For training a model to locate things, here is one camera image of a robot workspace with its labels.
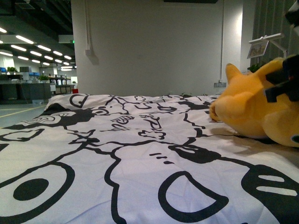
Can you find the green potted plant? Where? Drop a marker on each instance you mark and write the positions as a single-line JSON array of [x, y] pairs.
[[43, 79]]

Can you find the grey office counter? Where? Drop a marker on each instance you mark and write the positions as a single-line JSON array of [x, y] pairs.
[[15, 92]]

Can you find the framed picture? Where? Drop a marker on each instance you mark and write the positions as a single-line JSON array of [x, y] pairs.
[[257, 49]]

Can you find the black and white duvet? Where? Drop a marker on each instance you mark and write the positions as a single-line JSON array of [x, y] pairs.
[[100, 159]]

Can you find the yellow plush toy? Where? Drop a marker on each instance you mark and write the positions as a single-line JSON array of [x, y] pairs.
[[244, 107]]

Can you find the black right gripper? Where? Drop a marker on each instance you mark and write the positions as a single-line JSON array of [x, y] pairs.
[[285, 81]]

